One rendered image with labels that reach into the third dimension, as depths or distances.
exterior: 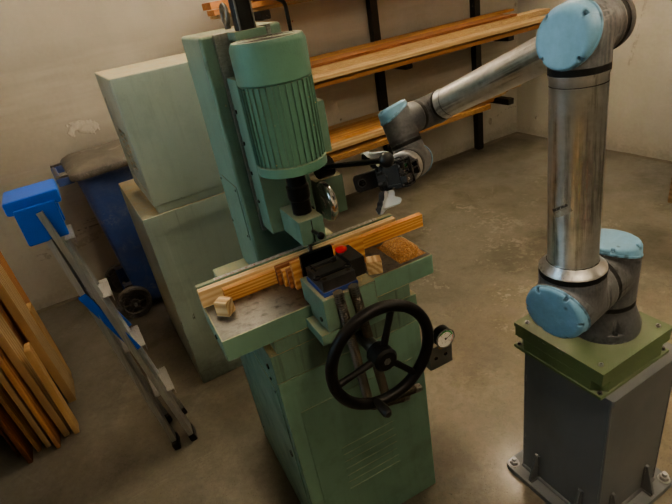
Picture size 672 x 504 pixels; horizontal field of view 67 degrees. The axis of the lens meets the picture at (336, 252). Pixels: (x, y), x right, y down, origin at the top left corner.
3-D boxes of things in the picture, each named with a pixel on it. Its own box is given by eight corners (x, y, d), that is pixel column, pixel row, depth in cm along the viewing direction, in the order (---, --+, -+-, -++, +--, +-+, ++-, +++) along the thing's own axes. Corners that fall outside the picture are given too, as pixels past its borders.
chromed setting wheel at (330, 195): (334, 228, 148) (327, 188, 143) (316, 215, 159) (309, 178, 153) (343, 224, 149) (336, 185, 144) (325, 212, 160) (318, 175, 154)
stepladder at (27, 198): (166, 459, 209) (-2, 209, 149) (153, 422, 229) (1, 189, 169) (202, 436, 214) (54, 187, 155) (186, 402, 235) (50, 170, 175)
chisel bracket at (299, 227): (304, 252, 133) (298, 223, 129) (284, 234, 144) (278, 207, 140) (329, 243, 135) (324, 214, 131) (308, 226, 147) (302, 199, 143)
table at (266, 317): (238, 385, 113) (231, 365, 110) (205, 321, 138) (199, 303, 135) (457, 286, 133) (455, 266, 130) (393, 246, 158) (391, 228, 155)
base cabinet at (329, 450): (323, 553, 162) (275, 387, 129) (263, 434, 210) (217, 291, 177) (437, 483, 177) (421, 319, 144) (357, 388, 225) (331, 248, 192)
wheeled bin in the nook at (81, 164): (122, 329, 298) (53, 174, 253) (106, 294, 341) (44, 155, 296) (223, 285, 325) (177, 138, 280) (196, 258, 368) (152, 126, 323)
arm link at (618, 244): (648, 289, 135) (657, 231, 127) (616, 320, 127) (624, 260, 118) (591, 271, 146) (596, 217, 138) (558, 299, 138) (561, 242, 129)
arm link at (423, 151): (399, 148, 154) (412, 179, 155) (385, 155, 143) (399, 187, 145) (427, 136, 149) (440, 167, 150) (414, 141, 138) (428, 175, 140)
